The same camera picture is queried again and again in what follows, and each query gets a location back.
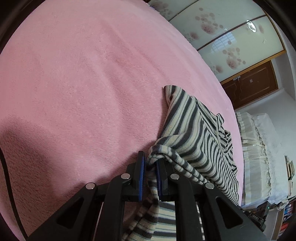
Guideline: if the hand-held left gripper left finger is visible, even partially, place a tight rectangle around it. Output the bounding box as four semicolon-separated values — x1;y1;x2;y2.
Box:
27;151;146;241

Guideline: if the white lace cover cloth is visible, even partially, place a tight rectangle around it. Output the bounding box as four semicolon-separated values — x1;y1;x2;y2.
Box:
252;113;289;200

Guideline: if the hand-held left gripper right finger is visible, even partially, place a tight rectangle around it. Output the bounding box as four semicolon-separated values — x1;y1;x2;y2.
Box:
155;159;269;241

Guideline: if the floral glass sliding wardrobe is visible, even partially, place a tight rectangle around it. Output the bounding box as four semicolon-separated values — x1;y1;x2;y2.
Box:
148;0;286;82

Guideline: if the stack of books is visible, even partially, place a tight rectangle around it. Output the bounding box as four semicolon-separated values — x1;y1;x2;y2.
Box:
284;155;296;181

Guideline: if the black and white striped shirt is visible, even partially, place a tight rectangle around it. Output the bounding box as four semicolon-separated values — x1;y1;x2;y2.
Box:
121;85;240;241

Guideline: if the bookshelf with books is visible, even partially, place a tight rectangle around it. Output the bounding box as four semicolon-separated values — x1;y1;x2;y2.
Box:
266;197;296;241

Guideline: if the brown wooden door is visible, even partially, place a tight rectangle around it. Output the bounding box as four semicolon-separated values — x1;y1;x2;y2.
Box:
220;59;279;109

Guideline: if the black cable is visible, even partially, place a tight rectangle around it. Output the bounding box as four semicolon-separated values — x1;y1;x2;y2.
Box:
0;148;26;239

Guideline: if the pink plush bed blanket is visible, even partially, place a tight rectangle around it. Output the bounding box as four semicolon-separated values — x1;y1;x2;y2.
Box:
0;0;243;241

